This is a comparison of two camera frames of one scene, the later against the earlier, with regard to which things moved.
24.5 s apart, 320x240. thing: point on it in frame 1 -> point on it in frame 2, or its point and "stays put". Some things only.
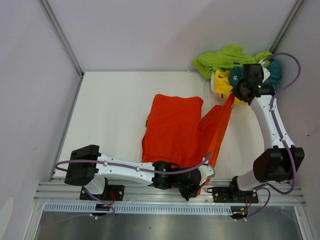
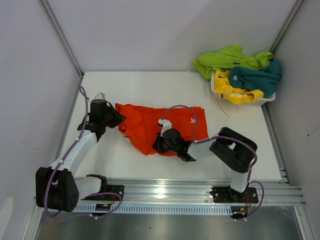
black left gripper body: x=176 y=185 -> x=107 y=118
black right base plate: x=230 y=194 stays put
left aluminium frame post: x=61 y=37 stays put
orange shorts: x=175 y=131 -> x=139 y=124
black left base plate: x=114 y=193 stays put
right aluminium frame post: x=291 y=17 stays put
